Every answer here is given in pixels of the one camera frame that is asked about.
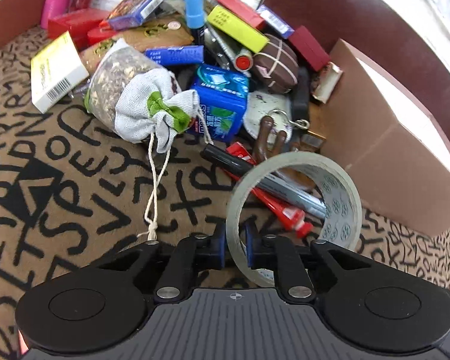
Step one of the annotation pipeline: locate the blue mint tin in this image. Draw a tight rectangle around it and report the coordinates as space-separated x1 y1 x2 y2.
189 63 249 143

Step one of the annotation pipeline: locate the brown wooden comb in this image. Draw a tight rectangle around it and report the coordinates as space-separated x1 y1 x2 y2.
251 115 316 190

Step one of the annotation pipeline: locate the blue glue stick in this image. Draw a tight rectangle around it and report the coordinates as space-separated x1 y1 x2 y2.
184 0 205 46

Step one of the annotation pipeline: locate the red long flat box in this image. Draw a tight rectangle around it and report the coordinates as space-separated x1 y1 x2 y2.
216 0 266 30

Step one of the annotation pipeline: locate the yellow green flat box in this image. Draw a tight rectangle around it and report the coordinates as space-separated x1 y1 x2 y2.
207 6 269 54

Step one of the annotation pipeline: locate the pink cardboard box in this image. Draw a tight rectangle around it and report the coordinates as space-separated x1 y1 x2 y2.
321 40 450 236

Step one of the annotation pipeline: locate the red tube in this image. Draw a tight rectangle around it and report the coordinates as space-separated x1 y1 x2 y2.
224 140 315 239

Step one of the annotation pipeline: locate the dark red small box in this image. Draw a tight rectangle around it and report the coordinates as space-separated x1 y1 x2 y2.
288 26 331 72

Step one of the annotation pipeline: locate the mesh sachet drawstring bag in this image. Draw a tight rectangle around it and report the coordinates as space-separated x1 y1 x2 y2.
84 39 205 242

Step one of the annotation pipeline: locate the blue playing card box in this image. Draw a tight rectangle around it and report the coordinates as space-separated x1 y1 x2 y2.
106 0 165 31

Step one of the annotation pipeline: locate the grey black marker pen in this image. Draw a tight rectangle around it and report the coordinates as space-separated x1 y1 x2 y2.
200 143 329 221

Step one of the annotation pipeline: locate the white floral round pouch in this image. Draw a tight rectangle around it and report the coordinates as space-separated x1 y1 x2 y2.
243 90 293 145

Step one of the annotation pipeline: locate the brown checked pouch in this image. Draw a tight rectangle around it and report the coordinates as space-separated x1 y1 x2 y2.
252 34 298 94

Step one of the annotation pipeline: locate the clear packing tape roll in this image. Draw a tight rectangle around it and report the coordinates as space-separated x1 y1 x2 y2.
226 143 362 287

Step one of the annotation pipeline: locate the white yellow barcode box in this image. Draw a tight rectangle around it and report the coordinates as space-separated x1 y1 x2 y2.
31 32 89 114

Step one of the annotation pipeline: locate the red cap white cylinder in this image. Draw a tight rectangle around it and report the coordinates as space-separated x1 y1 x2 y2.
209 26 254 72

